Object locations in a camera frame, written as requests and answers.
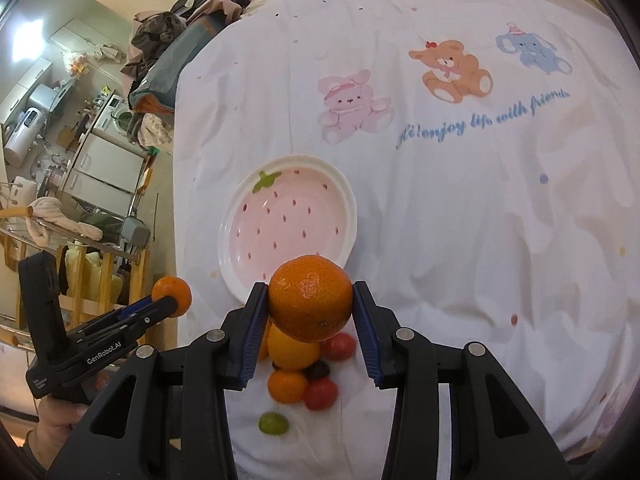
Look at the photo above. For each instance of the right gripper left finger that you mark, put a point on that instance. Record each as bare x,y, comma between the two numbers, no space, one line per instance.
223,359

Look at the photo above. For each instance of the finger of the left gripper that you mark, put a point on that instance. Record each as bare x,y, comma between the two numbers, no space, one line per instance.
129,322
165,307

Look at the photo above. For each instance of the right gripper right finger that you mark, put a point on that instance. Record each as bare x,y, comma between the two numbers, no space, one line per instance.
402,359

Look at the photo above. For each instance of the small orange mandarin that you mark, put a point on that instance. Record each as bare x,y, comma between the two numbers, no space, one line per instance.
175,288

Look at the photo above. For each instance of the red cherry tomato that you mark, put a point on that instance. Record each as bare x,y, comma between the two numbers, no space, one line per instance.
339,348
320,394

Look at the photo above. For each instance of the large yellow-orange orange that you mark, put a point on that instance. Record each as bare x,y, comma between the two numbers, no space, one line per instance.
289,353

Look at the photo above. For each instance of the small orange tangerine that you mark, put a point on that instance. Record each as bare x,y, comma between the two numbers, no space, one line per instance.
287,386

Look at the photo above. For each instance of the large dark orange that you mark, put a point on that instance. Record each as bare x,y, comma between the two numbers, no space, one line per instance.
310,298

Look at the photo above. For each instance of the person's left hand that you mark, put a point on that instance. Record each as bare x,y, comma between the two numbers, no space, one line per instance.
56,421

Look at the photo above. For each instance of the wooden chair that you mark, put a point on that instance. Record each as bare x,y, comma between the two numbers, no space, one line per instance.
94,277

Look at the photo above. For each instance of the white kitchen cabinets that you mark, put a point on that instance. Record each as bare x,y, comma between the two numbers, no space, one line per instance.
105,175

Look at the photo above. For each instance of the pink strawberry plate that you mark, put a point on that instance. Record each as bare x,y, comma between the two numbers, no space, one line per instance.
293,206

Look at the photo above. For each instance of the white washing machine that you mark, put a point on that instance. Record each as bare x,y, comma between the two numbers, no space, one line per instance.
114,116

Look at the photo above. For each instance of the white cartoon bed sheet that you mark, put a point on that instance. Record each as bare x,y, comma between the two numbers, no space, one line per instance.
493,150

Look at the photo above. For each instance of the pile of clothes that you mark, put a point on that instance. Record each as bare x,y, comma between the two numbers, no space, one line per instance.
164,43

